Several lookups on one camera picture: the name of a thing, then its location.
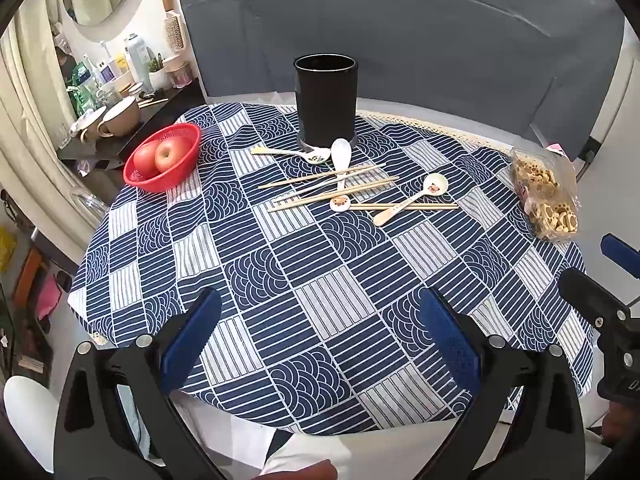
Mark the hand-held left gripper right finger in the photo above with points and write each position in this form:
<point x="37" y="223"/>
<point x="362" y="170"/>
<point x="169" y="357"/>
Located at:
<point x="447" y="342"/>

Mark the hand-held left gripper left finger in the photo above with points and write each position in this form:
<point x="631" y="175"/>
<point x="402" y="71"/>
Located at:
<point x="192" y="340"/>

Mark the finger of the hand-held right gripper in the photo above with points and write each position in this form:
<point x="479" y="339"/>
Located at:
<point x="622" y="256"/>
<point x="587" y="290"/>

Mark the wooden chopstick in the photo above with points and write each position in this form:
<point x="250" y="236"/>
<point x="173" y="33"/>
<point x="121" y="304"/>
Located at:
<point x="310" y="199"/>
<point x="320" y="186"/>
<point x="300" y="180"/>
<point x="425" y="206"/>

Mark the white spoon with printed bowl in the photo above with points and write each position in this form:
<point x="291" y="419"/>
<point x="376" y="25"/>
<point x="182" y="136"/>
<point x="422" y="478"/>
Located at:
<point x="435" y="185"/>

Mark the large white ceramic spoon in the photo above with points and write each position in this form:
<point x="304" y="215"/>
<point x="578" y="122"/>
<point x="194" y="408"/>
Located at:
<point x="341" y="152"/>

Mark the black utensil holder cup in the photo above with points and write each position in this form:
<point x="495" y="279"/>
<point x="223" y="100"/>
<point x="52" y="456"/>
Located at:
<point x="325" y="105"/>

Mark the clear bag of cookies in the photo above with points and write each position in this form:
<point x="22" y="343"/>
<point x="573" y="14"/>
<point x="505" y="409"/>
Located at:
<point x="542" y="195"/>

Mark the pink label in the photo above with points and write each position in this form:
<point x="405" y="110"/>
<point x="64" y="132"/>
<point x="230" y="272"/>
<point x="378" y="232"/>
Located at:
<point x="555" y="148"/>

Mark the blue white patterned tablecloth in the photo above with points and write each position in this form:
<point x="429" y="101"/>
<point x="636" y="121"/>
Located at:
<point x="310" y="270"/>

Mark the person's white clothing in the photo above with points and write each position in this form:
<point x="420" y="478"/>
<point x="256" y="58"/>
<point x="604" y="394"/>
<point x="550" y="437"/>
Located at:
<point x="300" y="447"/>

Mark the red plastic basket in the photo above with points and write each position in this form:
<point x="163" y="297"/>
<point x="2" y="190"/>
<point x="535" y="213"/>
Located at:
<point x="167" y="185"/>

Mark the clear glass jar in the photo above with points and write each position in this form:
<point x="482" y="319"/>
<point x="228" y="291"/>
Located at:
<point x="92" y="205"/>

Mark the white rounded object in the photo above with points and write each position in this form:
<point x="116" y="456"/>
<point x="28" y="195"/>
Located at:
<point x="30" y="410"/>

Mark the red apple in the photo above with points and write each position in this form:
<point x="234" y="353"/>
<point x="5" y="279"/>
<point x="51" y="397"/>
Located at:
<point x="172" y="155"/>
<point x="143" y="159"/>

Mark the paper cups on counter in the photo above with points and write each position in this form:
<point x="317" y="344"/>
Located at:
<point x="120" y="116"/>

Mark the thin wooden sticks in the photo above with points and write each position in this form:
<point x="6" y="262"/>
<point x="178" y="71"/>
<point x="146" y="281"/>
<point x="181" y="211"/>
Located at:
<point x="150" y="102"/>

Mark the pink jar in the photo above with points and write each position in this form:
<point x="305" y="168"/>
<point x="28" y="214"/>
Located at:
<point x="178" y="77"/>

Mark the small potted plant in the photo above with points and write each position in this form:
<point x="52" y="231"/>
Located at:
<point x="156" y="75"/>

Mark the green water bottle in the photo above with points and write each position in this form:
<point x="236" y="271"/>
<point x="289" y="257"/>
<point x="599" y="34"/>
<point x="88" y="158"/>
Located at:
<point x="80" y="85"/>

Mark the purple label bottle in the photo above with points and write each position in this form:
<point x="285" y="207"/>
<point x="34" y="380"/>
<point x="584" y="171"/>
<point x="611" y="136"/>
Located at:
<point x="106" y="70"/>

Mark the white plastic bottle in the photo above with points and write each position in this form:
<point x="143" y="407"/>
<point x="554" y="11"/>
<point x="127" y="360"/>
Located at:
<point x="136" y="57"/>

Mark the grey fabric backdrop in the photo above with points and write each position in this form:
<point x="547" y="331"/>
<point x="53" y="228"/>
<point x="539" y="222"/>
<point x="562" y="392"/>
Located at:
<point x="425" y="35"/>

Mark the cream curtain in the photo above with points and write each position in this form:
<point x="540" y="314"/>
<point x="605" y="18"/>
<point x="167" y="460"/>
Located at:
<point x="30" y="85"/>

